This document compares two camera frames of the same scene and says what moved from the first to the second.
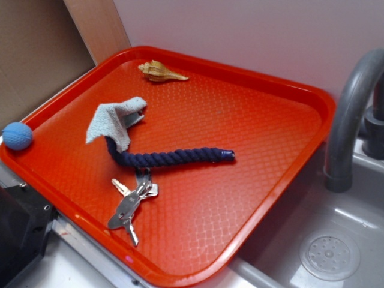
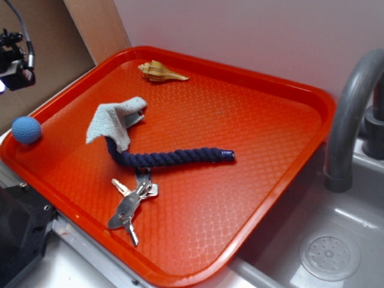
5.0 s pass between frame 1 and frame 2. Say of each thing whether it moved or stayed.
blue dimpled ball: moved
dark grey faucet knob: stayed
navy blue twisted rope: stayed
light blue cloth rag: stayed
